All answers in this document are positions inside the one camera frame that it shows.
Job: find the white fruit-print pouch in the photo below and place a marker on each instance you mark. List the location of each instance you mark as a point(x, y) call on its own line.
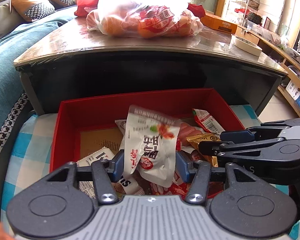
point(150, 142)

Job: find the gold wafer packet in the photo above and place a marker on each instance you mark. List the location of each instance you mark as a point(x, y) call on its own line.
point(205, 138)

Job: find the blue checkered tablecloth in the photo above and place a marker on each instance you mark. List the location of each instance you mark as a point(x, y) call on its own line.
point(27, 142)

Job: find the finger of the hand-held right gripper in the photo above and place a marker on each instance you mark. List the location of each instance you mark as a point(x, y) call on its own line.
point(232, 134)
point(211, 148)

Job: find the white dish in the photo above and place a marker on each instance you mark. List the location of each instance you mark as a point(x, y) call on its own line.
point(246, 46)

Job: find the red cardboard box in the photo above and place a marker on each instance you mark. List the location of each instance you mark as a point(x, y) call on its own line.
point(95, 115)

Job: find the black basket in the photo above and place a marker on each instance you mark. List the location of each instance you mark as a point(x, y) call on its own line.
point(255, 18)

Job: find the sage green cushion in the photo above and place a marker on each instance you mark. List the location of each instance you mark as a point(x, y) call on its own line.
point(2, 22)

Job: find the red paper bag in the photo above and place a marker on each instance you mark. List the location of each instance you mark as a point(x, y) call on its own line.
point(196, 10)

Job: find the white and blue box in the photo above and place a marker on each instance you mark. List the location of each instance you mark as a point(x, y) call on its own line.
point(297, 95)

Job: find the red packet with white label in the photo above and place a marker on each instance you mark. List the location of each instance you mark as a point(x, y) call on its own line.
point(206, 120)

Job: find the wooden shelf unit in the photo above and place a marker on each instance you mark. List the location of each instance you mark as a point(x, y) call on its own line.
point(288, 100)

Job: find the teal sofa with cushions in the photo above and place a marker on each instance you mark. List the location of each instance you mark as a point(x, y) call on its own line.
point(5, 80)

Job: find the orange cardboard box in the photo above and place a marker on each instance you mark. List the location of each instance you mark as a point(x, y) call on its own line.
point(218, 23)

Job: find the red gummy candy packet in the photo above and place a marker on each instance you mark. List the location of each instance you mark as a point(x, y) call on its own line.
point(172, 191)

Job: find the clear plastic bag of fruit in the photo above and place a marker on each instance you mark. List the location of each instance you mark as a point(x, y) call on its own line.
point(145, 22)

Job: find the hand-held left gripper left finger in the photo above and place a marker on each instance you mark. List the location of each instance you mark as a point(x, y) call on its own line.
point(117, 164)

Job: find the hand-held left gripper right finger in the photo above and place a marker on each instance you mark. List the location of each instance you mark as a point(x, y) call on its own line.
point(182, 168)

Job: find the red plastic bag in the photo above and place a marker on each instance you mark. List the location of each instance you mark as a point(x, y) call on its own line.
point(86, 2)

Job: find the dark coffee table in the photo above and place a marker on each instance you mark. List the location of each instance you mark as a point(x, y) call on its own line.
point(140, 80)

